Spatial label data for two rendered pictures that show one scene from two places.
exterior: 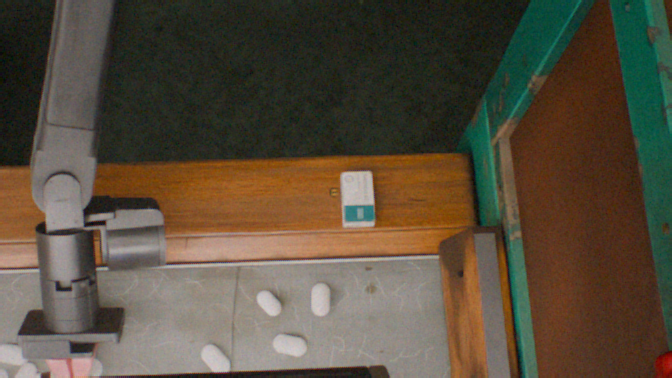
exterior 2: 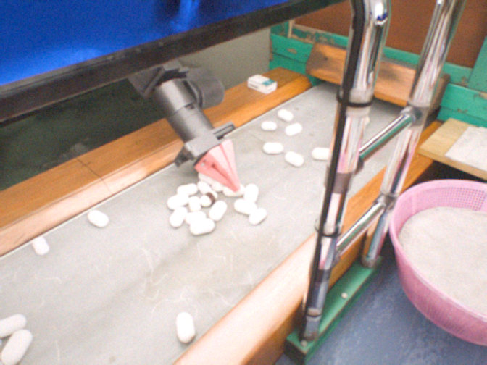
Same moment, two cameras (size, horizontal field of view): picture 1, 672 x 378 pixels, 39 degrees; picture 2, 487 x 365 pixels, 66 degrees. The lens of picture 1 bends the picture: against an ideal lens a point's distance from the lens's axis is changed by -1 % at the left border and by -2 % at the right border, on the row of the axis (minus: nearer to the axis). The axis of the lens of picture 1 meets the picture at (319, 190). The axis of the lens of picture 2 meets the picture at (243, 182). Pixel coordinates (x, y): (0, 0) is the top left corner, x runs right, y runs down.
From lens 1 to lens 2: 86 cm
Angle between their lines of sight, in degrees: 36
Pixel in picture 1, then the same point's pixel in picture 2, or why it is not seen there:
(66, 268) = (185, 96)
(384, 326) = (315, 113)
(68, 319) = (204, 124)
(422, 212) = (285, 80)
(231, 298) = (252, 135)
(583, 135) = not seen: outside the picture
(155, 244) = (214, 80)
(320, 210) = (252, 95)
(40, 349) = (202, 145)
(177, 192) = not seen: hidden behind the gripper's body
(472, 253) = (323, 46)
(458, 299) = (334, 66)
